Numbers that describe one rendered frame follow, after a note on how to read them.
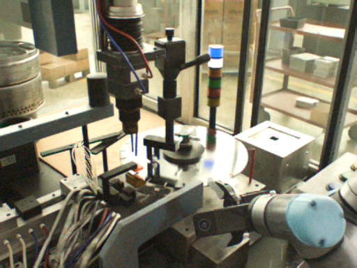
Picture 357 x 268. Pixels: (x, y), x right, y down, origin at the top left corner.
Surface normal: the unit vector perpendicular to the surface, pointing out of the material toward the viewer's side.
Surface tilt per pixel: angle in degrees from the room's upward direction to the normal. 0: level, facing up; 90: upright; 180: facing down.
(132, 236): 90
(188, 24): 90
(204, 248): 0
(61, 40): 90
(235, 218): 60
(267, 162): 90
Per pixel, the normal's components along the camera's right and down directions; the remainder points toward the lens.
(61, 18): 0.69, 0.32
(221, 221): -0.18, -0.09
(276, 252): 0.01, -0.90
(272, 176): -0.73, 0.29
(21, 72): 0.83, 0.25
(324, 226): 0.33, -0.15
